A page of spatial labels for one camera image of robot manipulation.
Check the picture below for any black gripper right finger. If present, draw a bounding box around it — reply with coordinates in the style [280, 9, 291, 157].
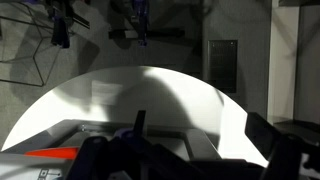
[244, 112, 320, 180]

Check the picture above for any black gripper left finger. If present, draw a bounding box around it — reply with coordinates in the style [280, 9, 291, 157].
[65, 135, 111, 180]

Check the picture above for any grey toy stove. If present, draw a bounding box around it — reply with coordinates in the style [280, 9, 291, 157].
[0, 109, 264, 180]

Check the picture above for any black perforated floor plate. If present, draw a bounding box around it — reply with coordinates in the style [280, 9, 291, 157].
[206, 39, 239, 94]

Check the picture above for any white wall panel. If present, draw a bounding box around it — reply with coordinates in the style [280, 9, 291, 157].
[266, 0, 302, 122]

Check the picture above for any thin wire frame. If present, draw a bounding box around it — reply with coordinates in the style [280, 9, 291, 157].
[0, 0, 64, 88]

